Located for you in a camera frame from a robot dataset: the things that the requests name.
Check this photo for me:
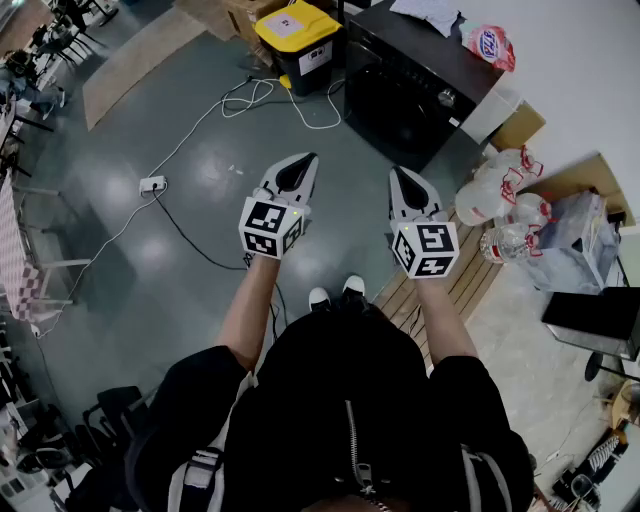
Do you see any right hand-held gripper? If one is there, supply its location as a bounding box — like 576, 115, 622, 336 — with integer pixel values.
388, 166, 460, 280

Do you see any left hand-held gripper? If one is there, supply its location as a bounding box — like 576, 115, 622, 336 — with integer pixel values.
238, 152, 320, 260

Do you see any black washing machine door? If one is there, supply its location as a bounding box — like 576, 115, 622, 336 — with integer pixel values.
349, 62, 454, 157

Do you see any person's left forearm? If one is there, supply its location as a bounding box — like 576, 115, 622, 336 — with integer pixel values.
214, 253, 281, 374

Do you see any person's right forearm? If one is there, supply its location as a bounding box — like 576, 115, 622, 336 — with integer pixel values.
413, 274, 480, 366

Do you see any black washing machine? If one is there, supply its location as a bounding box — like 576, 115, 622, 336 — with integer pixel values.
343, 2, 506, 174

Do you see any wooden slatted platform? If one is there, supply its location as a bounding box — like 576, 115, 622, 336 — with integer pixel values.
372, 207, 504, 371

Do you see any person's right white-toed shoe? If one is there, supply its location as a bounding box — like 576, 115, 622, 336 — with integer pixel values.
342, 274, 369, 302

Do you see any person's white-toed shoe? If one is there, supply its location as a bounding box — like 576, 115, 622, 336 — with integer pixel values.
308, 286, 332, 314
342, 274, 369, 302

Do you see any white box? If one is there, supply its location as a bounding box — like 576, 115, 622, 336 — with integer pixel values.
462, 87, 524, 146

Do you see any person's left white-toed shoe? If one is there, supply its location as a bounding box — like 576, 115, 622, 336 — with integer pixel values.
308, 286, 332, 314

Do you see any small cardboard box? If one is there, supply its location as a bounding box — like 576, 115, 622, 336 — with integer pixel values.
489, 101, 546, 152

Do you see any white power strip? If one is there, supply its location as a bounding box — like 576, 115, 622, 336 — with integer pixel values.
138, 175, 169, 197

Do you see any black bin with yellow lid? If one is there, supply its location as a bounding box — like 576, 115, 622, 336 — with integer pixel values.
253, 0, 347, 97

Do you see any clear plastic container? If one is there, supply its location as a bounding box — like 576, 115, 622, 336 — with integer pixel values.
519, 192, 621, 294

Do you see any pink white detergent bag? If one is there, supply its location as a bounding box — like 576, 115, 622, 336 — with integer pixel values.
459, 22, 516, 73

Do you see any cardboard box stack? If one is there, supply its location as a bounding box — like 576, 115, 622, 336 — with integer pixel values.
174, 0, 281, 42

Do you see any checked cloth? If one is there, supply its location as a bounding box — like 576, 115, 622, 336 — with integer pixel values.
389, 0, 461, 37

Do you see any brown floor board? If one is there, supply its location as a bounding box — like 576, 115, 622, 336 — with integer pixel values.
82, 7, 209, 131

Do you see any person's black jacket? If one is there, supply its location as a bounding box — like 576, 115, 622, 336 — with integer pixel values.
124, 307, 534, 512

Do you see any black box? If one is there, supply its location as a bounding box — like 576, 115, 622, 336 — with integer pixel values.
541, 287, 640, 362

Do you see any black chair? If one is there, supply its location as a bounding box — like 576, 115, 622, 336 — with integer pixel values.
82, 384, 151, 451

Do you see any checked tablecloth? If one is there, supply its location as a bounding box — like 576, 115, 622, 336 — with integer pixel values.
0, 169, 51, 321

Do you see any clear water bottle red handle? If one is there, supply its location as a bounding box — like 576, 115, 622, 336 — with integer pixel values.
472, 147, 545, 187
479, 222, 544, 265
507, 192, 554, 226
454, 169, 521, 227

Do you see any white power cable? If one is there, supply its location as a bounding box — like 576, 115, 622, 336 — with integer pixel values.
147, 77, 346, 181
29, 192, 161, 341

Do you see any black power cable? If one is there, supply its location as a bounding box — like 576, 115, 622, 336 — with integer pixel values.
152, 192, 251, 271

